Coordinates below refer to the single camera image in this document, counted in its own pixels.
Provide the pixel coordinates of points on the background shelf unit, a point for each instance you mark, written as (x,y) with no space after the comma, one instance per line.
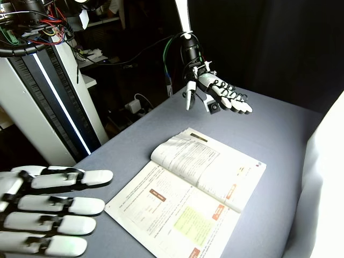
(94,53)

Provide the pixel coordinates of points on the black curtain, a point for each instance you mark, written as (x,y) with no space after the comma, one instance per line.
(268,40)

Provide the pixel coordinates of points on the white robot body column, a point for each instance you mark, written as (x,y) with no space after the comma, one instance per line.
(21,107)

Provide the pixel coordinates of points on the grey table cloth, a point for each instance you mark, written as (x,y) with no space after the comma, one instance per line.
(268,134)

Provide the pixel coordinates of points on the white paper tag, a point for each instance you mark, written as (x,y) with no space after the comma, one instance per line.
(84,18)

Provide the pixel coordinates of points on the open printed book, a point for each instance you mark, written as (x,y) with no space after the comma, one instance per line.
(188,188)

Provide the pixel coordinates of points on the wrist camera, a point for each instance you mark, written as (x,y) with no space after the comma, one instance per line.
(214,107)

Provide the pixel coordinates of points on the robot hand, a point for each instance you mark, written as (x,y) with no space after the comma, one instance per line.
(48,204)
(208,82)

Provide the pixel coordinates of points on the white power adapter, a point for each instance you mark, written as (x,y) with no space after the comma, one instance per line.
(133,106)

